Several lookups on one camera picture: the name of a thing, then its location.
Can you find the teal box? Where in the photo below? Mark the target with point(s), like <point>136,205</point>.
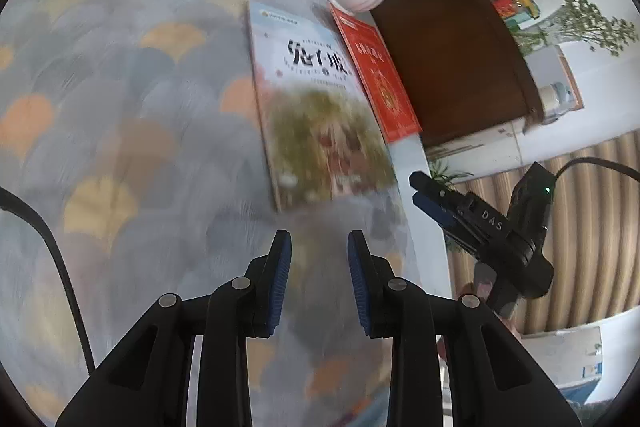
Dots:
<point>520,23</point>

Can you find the white storage box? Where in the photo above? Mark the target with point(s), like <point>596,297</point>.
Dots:
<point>567,72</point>

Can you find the green leafy plant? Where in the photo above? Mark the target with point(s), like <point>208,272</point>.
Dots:
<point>447,172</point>

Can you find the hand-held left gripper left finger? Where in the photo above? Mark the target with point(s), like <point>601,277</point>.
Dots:
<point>280,287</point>

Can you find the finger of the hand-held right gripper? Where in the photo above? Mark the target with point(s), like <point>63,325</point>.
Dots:
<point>434,209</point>
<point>437,191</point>

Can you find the brown wooden cabinet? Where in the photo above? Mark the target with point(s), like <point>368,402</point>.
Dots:
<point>455,57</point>

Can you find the white box blue label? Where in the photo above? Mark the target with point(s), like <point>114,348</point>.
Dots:
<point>565,357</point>

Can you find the person's right hand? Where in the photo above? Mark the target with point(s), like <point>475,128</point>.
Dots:
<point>507,323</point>

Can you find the woodland illustrated paperback book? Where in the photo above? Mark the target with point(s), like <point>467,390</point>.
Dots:
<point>315,107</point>

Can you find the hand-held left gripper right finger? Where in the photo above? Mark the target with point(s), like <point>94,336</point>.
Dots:
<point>360,287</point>

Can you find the dried green flower sprigs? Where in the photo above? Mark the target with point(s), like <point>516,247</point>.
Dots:
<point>590,17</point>

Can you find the plastic water bottle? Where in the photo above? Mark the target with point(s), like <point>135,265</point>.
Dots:
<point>555,102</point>

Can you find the beige striped mat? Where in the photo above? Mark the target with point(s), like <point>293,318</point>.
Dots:
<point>590,247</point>

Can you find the red and yellow box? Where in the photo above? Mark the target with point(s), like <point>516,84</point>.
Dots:
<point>505,2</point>

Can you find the ginkgo-patterned tablecloth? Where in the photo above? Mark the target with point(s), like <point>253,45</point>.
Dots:
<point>125,132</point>

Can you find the red paperback book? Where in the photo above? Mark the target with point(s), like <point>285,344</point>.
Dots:
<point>385,77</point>

